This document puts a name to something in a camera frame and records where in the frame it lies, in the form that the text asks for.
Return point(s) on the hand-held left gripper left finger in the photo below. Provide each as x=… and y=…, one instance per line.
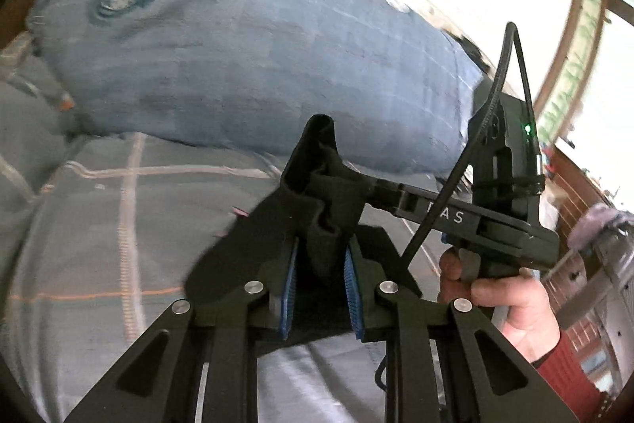
x=290, y=289

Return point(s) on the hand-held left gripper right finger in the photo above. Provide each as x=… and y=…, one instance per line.
x=354, y=294

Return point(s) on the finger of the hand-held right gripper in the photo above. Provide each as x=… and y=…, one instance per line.
x=384, y=192

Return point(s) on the black pants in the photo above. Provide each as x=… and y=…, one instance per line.
x=322, y=205

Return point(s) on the person's right forearm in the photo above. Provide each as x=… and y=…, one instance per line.
x=569, y=378

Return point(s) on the person's right hand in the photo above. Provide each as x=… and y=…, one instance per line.
x=515, y=304

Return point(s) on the brown wooden cabinet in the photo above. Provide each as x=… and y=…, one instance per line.
x=569, y=185

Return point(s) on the lilac fuzzy cloth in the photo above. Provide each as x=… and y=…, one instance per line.
x=594, y=220

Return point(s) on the grey checked bed sheet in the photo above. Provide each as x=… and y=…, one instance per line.
x=99, y=229

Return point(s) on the grey metal frame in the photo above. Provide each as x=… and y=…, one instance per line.
x=614, y=294

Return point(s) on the wooden frame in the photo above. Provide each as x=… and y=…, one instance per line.
x=569, y=36

